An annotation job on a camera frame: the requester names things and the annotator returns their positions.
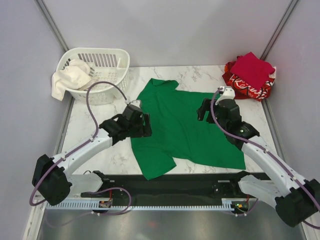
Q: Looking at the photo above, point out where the green t-shirt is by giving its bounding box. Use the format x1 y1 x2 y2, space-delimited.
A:
131 78 246 180

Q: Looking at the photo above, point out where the white cream t-shirt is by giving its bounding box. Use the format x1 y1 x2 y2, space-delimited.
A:
51 59 98 101

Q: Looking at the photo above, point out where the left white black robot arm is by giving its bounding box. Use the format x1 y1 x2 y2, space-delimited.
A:
31 104 152 206

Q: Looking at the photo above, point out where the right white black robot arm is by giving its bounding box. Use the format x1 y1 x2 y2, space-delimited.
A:
196 98 320 227

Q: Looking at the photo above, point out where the red printed folded t-shirt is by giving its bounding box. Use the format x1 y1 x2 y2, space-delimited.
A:
222 61 276 102

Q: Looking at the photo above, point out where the folded crimson red t-shirt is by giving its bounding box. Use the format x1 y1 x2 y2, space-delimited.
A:
230 52 276 90

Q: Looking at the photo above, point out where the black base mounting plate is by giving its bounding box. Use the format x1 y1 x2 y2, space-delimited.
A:
81 171 248 206

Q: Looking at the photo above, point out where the white plastic laundry basket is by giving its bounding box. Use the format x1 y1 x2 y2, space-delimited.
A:
56 47 131 105

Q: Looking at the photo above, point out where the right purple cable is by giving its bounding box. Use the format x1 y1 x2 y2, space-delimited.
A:
210 86 320 228

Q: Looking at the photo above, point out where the purple cable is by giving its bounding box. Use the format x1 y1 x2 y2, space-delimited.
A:
29 81 138 216
210 86 320 228

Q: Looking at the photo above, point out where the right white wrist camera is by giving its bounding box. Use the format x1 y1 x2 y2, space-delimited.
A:
215 86 236 105

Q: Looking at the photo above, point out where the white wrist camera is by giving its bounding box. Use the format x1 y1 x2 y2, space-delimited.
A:
125 99 142 108
215 86 236 105

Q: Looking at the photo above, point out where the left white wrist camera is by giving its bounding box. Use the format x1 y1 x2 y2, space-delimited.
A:
125 99 142 108

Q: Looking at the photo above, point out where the white slotted cable duct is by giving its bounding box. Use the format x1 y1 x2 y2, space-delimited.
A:
45 198 248 211

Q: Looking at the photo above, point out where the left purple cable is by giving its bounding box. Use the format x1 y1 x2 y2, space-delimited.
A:
29 81 138 216

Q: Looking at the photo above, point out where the right aluminium frame post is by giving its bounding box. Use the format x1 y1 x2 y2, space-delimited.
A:
260 0 300 61

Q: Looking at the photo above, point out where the aluminium frame post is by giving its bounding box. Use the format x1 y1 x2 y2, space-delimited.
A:
260 0 300 61
34 0 69 52

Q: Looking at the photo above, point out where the left aluminium frame post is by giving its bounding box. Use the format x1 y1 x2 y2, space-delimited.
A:
34 0 69 52

